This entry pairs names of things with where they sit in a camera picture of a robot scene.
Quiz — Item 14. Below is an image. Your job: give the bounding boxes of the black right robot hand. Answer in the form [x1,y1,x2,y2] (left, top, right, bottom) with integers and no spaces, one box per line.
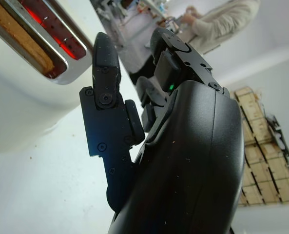
[79,26,245,234]

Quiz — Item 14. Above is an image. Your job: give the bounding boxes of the browned toast slice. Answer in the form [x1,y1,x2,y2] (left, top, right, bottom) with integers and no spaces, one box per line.
[0,3,55,74]

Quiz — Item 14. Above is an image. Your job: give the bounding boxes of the person in black trousers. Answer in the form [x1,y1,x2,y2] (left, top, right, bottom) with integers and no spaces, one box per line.
[128,0,261,86]

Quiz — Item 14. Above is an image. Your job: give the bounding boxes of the white two-slot toaster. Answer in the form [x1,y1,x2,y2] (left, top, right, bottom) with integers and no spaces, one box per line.
[0,0,103,156]

